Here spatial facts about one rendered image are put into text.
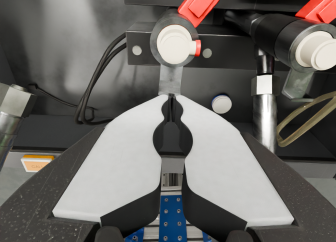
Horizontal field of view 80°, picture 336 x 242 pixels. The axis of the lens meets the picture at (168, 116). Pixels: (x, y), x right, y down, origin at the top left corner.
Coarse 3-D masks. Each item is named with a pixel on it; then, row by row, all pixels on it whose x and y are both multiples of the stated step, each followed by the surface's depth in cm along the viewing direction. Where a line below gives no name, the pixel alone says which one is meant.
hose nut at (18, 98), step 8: (0, 88) 12; (8, 88) 12; (16, 88) 12; (24, 88) 13; (0, 96) 12; (8, 96) 12; (16, 96) 12; (24, 96) 12; (32, 96) 13; (0, 104) 12; (8, 104) 12; (16, 104) 12; (24, 104) 12; (32, 104) 13; (8, 112) 12; (16, 112) 12; (24, 112) 13
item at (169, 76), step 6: (162, 66) 12; (162, 72) 13; (168, 72) 13; (174, 72) 13; (180, 72) 13; (162, 78) 13; (168, 78) 13; (174, 78) 13; (180, 78) 13; (162, 84) 13; (168, 84) 13; (174, 84) 13; (180, 84) 13
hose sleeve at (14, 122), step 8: (0, 112) 12; (0, 120) 12; (8, 120) 12; (16, 120) 12; (0, 128) 12; (8, 128) 12; (16, 128) 13; (0, 136) 12; (8, 136) 12; (16, 136) 13; (0, 144) 12; (8, 144) 12; (0, 152) 12; (8, 152) 13; (0, 160) 12; (0, 168) 12
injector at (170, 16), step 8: (168, 8) 24; (176, 8) 24; (160, 16) 14; (168, 16) 11; (176, 16) 11; (184, 16) 12; (160, 24) 11; (168, 24) 11; (184, 24) 11; (192, 24) 11; (152, 32) 11; (192, 32) 11; (152, 40) 11; (192, 40) 11; (152, 48) 12; (160, 56) 12; (192, 56) 12; (168, 64) 12; (176, 64) 12; (184, 64) 12
